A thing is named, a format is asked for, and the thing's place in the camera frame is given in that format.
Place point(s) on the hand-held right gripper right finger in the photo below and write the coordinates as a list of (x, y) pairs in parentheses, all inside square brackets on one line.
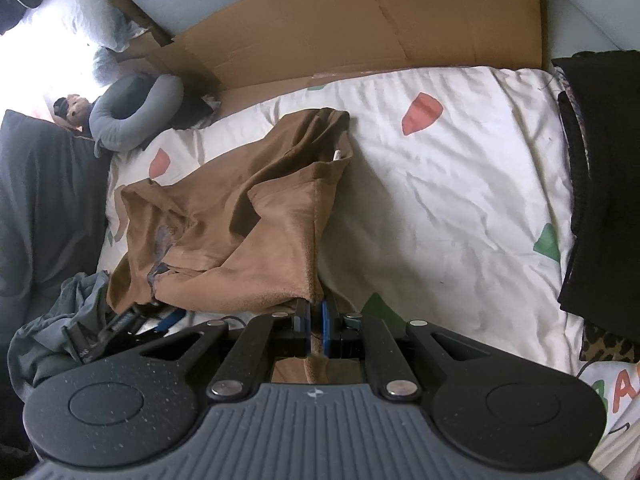
[(326, 332)]

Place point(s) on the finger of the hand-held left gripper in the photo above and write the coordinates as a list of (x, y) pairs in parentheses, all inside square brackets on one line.
[(172, 319)]

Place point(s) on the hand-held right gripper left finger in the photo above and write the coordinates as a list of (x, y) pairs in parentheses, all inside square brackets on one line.
[(303, 331)]

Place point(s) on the brown printed t-shirt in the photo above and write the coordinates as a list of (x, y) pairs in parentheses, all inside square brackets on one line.
[(225, 210)]

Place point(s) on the blue-grey garment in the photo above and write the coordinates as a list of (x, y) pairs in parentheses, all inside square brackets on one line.
[(45, 340)]

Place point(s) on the white printed bedsheet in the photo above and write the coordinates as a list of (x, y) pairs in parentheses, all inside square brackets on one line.
[(450, 185)]

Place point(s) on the grey neck pillow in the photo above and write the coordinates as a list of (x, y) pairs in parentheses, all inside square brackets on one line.
[(130, 115)]

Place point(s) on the black fabric item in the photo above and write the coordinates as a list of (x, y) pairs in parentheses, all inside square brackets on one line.
[(192, 107)]

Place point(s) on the small plush toy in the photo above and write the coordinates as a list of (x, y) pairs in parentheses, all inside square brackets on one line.
[(75, 110)]

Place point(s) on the grey fluffy item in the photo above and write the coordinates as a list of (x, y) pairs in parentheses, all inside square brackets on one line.
[(107, 65)]

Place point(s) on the leopard print cloth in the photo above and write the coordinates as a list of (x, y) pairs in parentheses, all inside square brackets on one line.
[(610, 345)]

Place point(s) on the white cloth with coloured print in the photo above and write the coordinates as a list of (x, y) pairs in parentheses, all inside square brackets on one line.
[(620, 410)]

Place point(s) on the flattened cardboard box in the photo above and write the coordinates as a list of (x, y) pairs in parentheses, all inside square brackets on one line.
[(350, 25)]

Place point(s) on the black knitted garment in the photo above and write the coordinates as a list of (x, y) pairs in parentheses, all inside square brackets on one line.
[(610, 210)]

